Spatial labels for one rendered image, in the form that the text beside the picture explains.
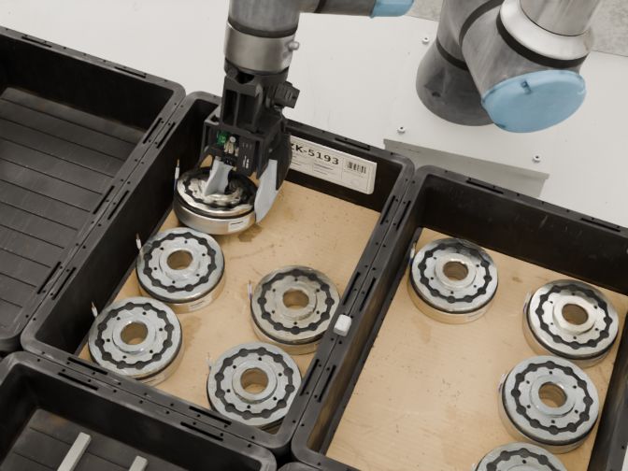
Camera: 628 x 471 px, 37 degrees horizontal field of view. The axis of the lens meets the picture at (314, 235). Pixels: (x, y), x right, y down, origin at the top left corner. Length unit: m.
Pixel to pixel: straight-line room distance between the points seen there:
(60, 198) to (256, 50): 0.37
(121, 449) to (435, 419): 0.34
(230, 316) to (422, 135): 0.40
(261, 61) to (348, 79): 0.55
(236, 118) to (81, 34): 0.66
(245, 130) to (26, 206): 0.34
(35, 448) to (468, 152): 0.68
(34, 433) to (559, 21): 0.73
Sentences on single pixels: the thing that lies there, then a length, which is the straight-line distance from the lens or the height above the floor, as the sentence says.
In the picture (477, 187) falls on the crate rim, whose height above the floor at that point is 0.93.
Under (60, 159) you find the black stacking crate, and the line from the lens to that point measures 1.28.
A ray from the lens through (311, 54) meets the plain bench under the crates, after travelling 1.57.
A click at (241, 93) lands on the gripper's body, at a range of 1.01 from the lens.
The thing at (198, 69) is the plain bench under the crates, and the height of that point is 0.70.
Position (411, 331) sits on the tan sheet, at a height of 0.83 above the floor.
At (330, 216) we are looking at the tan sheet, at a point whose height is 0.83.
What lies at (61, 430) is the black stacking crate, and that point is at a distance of 1.07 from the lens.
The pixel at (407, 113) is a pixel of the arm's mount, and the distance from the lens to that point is 1.35.
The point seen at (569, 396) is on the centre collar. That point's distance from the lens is 1.06.
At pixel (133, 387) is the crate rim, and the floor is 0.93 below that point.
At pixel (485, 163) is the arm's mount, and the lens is 1.32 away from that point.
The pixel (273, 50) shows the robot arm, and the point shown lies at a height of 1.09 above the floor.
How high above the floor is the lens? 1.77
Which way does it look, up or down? 54 degrees down
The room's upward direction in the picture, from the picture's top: 2 degrees clockwise
